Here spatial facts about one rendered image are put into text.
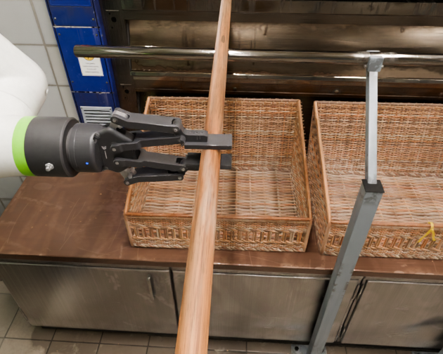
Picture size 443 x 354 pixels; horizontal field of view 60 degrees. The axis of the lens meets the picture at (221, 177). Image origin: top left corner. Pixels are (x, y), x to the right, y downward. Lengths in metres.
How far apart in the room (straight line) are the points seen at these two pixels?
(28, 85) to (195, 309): 0.48
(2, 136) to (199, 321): 0.39
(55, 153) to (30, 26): 0.96
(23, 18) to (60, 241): 0.74
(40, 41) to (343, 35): 1.02
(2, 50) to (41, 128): 0.16
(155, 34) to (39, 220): 0.74
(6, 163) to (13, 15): 0.94
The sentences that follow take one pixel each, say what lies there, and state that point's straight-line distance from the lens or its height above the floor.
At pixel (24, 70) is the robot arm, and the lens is 0.73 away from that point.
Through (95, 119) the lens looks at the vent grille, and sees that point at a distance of 1.57.
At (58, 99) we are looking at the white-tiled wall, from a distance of 1.61.
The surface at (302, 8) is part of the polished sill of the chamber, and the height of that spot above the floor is 1.16.
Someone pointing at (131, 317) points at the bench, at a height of 0.21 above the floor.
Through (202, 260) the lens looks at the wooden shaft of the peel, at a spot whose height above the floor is 1.21.
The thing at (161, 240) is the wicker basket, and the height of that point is 0.61.
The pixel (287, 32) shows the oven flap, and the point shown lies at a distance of 1.37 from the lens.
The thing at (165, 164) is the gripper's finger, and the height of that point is 1.18.
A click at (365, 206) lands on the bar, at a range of 0.97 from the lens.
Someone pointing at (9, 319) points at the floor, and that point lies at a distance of 1.99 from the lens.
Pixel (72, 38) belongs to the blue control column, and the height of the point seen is 1.06.
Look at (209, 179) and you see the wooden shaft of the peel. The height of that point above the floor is 1.21.
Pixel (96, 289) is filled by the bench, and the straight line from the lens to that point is 1.44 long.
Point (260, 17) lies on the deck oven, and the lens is 1.32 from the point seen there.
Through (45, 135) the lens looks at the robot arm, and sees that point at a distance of 0.61.
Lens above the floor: 1.55
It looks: 41 degrees down
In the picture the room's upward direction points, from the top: straight up
